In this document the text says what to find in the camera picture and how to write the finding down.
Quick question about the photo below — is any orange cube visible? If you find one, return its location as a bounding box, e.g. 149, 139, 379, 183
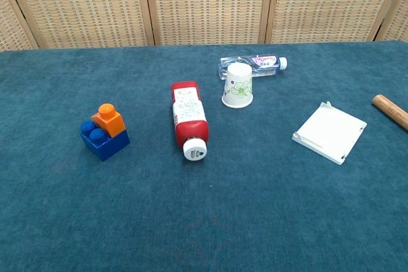
91, 103, 125, 138

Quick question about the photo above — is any blue block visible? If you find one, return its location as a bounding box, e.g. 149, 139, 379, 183
79, 120, 131, 162

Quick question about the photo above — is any red bottle white cap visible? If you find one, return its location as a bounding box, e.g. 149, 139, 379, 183
170, 80, 210, 162

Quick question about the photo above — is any floral white paper cup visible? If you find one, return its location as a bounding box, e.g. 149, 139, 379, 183
221, 62, 254, 109

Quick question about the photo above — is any blue-green felt table cloth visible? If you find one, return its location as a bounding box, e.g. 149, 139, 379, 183
0, 39, 408, 272

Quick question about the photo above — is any clear plastic water bottle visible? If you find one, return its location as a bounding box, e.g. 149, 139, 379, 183
217, 55, 289, 81

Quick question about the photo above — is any woven wooden screen panel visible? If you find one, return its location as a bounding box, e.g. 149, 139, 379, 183
1, 0, 157, 50
0, 0, 39, 52
142, 0, 275, 47
375, 0, 408, 43
266, 0, 408, 45

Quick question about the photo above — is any white plastic tray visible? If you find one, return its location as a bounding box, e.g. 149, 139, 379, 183
291, 101, 368, 166

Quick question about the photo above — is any wooden stick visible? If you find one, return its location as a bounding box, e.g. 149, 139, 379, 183
372, 94, 408, 132

